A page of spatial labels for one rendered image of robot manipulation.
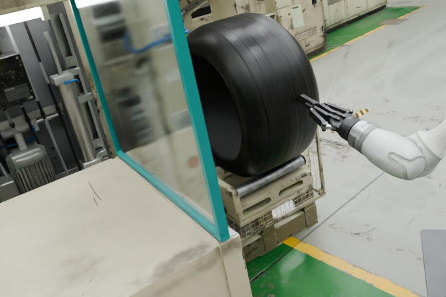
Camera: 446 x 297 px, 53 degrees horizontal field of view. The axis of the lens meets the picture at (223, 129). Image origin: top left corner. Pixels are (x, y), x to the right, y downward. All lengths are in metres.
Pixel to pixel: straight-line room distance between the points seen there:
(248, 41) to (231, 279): 0.87
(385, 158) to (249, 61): 0.52
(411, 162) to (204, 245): 0.64
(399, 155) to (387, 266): 1.48
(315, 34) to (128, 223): 5.93
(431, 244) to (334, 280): 0.93
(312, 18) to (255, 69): 5.21
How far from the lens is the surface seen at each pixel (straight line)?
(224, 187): 1.61
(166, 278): 0.78
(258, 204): 1.73
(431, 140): 1.40
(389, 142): 1.27
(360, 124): 1.33
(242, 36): 1.52
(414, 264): 2.69
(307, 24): 6.54
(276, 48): 1.52
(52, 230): 1.02
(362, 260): 2.70
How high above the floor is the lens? 1.75
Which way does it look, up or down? 22 degrees down
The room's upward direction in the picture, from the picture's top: 12 degrees counter-clockwise
